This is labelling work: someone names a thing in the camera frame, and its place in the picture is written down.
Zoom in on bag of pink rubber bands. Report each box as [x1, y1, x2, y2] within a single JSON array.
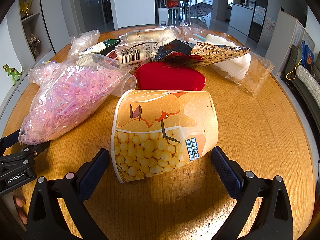
[[18, 54, 132, 145]]

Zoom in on clear bag white contents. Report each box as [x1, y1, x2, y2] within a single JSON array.
[[67, 30, 100, 58]]

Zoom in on clear plastic cup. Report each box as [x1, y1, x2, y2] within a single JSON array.
[[111, 73, 137, 98]]

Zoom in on orange popcorn paper cup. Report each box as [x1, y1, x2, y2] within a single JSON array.
[[111, 90, 219, 183]]

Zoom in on green cream snack packet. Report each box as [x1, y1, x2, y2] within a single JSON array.
[[79, 39, 121, 56]]

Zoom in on bagged white fluffy dusters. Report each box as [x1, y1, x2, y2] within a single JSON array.
[[180, 22, 274, 97]]

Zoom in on barcode snack wrapper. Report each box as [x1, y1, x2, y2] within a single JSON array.
[[106, 41, 159, 73]]

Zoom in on red jewelry box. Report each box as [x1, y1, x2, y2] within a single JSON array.
[[135, 62, 206, 91]]

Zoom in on silver foil snack bag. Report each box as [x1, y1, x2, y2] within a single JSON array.
[[153, 40, 249, 67]]

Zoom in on bagged bread bun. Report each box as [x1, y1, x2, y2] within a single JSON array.
[[120, 25, 182, 45]]

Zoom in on person left hand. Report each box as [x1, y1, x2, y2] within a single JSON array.
[[13, 195, 28, 225]]

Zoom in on green toy dinosaur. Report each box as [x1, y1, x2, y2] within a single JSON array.
[[3, 64, 23, 86]]

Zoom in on dried flower vase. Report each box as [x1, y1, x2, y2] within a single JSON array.
[[27, 34, 41, 58]]

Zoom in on white shelf cabinet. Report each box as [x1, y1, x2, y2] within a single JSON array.
[[0, 0, 57, 128]]

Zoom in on quilted beige sofa cover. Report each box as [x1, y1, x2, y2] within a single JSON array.
[[296, 64, 320, 107]]

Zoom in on gold bird figurine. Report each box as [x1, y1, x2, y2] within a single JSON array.
[[20, 0, 32, 16]]

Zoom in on green sofa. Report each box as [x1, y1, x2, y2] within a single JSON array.
[[284, 45, 319, 131]]

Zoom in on blue snack bag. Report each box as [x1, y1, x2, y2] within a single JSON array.
[[301, 40, 314, 70]]

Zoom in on white pedal bin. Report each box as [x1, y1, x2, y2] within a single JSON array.
[[158, 8, 169, 25]]

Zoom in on open grey umbrella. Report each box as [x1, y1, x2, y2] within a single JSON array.
[[189, 2, 213, 22]]

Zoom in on dining table with chairs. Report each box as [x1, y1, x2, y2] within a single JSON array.
[[155, 0, 192, 25]]

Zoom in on white cabinet with calendar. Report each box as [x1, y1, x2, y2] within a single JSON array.
[[248, 0, 268, 43]]

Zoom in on yellow cord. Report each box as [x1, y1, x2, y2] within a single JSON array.
[[286, 58, 303, 81]]

